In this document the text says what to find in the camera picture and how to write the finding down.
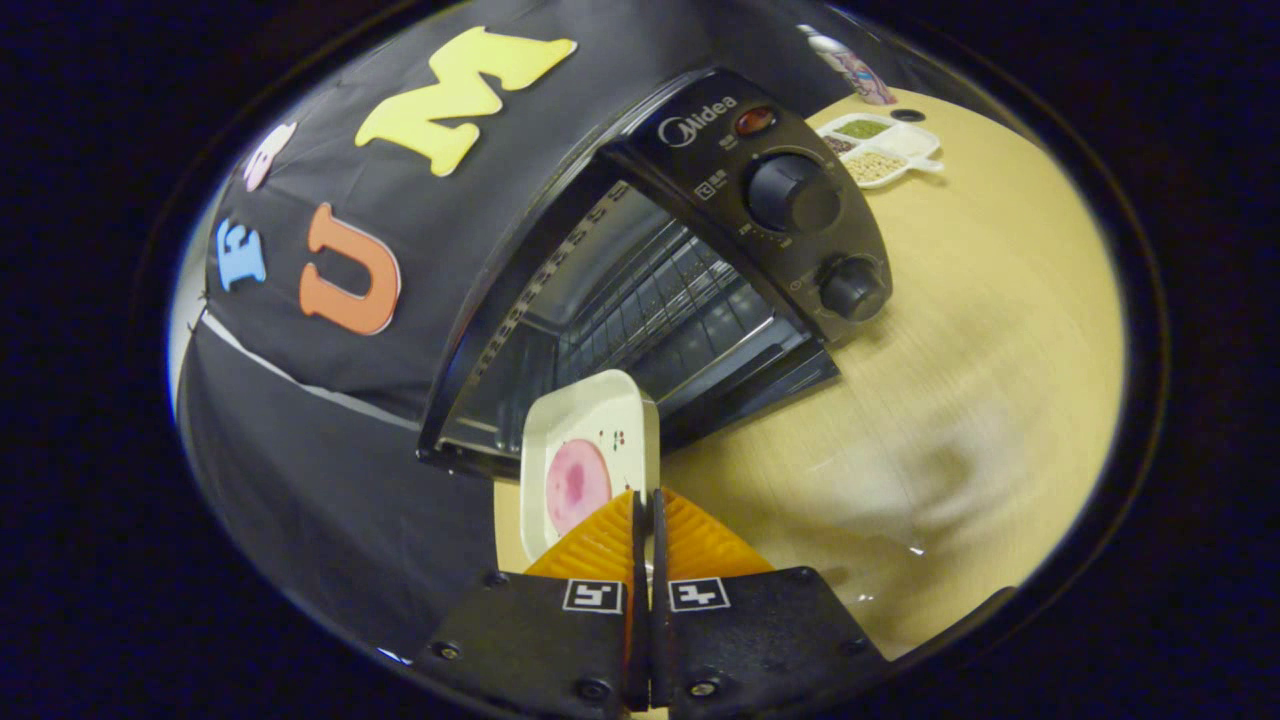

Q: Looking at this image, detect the cream square plate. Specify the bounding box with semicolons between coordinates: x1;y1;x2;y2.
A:
518;369;661;561

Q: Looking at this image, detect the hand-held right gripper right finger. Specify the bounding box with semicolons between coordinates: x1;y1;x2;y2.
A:
650;488;891;716

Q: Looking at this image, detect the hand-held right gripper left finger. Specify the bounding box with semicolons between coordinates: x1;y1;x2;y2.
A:
415;488;643;716

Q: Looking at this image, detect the silver spray bottle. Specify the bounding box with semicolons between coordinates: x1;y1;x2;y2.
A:
800;25;898;106

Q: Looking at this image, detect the white divided dish with beans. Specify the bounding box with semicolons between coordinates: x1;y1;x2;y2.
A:
815;112;944;190

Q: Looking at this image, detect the pink round food slice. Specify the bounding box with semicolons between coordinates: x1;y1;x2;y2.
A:
546;438;613;536

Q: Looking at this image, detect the black electric oven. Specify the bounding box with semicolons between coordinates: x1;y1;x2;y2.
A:
417;67;931;606

